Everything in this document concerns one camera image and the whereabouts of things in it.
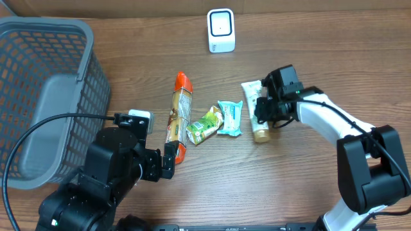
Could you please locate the white tube gold cap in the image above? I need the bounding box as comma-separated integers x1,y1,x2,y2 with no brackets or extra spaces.
241,80,270,143

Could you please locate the mint green tissue pack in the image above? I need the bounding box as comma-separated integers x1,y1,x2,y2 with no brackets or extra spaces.
217,101,243,137

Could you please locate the orange spaghetti packet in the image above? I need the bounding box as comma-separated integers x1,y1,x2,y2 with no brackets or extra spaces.
166,72,193,164

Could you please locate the green drink carton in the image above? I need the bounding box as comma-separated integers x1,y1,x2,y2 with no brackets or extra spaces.
186,106,223,145

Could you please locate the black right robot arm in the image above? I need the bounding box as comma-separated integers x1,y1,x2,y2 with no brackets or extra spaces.
255,87,410,230

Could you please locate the white barcode scanner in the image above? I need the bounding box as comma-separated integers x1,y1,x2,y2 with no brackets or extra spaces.
207,8,236,53

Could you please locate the grey plastic shopping basket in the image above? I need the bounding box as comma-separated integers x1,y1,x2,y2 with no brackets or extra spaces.
1,17,110,189

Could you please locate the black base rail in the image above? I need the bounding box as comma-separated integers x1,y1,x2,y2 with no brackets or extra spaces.
149,223,378,231

